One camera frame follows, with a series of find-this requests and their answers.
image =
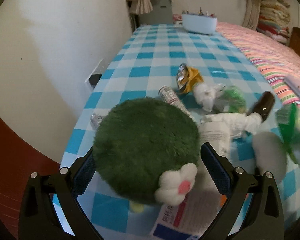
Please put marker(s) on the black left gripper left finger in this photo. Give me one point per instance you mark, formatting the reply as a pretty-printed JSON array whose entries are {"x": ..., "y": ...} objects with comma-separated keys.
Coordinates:
[{"x": 50, "y": 209}]

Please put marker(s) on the clear crumpled plastic piece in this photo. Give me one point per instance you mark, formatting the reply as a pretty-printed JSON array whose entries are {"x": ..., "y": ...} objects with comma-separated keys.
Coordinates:
[{"x": 95, "y": 121}]

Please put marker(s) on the white box on bed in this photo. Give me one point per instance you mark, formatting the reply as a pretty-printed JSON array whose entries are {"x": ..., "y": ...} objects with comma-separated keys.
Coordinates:
[{"x": 293, "y": 84}]

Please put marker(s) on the white crumpled plastic bag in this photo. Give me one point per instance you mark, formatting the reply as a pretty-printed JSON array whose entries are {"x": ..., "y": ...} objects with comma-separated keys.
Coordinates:
[{"x": 206, "y": 95}]

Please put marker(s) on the green plush round cushion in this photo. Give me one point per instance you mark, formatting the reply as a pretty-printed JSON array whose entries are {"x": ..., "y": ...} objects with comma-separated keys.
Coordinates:
[{"x": 147, "y": 151}]

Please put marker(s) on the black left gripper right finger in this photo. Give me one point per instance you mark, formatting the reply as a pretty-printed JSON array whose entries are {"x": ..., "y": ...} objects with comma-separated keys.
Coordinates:
[{"x": 264, "y": 218}]

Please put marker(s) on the green ribbon plastic wrapper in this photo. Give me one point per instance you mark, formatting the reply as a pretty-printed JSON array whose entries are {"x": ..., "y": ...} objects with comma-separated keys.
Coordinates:
[{"x": 288, "y": 121}]

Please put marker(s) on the white wall power socket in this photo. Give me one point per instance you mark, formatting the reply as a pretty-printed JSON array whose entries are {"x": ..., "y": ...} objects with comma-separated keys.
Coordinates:
[{"x": 98, "y": 69}]

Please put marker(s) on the white labelled plastic bottle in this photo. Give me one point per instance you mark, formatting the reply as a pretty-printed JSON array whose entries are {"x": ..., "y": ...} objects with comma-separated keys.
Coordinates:
[{"x": 168, "y": 95}]

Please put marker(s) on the green clear plastic bag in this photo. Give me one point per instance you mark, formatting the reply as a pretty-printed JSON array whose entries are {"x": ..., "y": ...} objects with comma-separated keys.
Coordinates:
[{"x": 230, "y": 100}]

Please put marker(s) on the stack of folded quilts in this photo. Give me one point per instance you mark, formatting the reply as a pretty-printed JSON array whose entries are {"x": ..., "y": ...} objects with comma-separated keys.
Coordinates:
[{"x": 274, "y": 20}]

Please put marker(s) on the white crumpled tissue paper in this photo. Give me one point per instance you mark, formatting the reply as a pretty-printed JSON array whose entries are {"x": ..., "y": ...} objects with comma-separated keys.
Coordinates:
[{"x": 238, "y": 123}]

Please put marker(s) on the white plush toy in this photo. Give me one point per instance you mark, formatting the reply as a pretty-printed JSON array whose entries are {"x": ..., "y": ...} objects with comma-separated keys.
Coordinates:
[{"x": 270, "y": 155}]

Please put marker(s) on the black plug adapter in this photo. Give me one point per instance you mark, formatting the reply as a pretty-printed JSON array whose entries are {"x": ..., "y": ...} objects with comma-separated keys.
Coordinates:
[{"x": 94, "y": 79}]

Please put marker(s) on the dark brown glass bottle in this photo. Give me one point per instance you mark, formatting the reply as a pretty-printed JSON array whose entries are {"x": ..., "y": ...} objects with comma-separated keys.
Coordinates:
[{"x": 263, "y": 106}]

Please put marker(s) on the pink striped bed sheet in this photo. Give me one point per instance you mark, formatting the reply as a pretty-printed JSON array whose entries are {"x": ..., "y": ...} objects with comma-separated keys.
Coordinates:
[{"x": 273, "y": 60}]

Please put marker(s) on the blue checkered tablecloth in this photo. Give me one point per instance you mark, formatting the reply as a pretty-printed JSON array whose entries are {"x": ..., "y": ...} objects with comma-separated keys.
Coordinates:
[{"x": 148, "y": 61}]

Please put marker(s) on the white plastic trash basin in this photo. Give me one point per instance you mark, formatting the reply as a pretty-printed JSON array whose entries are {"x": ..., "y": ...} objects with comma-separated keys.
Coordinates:
[{"x": 199, "y": 24}]

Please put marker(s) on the yellow foil snack wrapper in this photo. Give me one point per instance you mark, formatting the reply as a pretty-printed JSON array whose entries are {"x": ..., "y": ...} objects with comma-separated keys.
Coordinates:
[{"x": 187, "y": 77}]

